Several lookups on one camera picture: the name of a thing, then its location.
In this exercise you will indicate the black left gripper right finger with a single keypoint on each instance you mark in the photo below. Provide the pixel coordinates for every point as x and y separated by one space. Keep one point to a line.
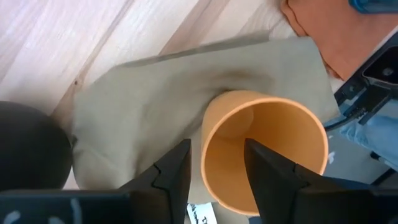
273 186

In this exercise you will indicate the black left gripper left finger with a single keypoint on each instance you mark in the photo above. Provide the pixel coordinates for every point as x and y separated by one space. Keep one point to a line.
168 186

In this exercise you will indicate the small orange cup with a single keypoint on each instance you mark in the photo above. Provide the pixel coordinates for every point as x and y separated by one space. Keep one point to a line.
280 124

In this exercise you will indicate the black mug with yellow inside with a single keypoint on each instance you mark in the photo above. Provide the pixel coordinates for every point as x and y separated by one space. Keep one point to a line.
31 146

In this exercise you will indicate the teal faceted plastic tumbler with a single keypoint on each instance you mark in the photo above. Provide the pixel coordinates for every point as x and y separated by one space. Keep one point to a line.
376 4

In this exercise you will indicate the white printed cloth tag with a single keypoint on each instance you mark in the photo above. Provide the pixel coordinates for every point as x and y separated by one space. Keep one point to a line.
200 214

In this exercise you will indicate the beige cloth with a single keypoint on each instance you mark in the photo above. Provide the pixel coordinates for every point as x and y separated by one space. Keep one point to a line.
140 118

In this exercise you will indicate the person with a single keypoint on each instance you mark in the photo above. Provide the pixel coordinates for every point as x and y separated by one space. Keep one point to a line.
373 140

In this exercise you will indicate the orange cloth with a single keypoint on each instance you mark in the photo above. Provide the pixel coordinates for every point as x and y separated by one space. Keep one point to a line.
342 31

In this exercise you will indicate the small black camera box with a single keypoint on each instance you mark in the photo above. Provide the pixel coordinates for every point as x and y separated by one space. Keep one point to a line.
382 68

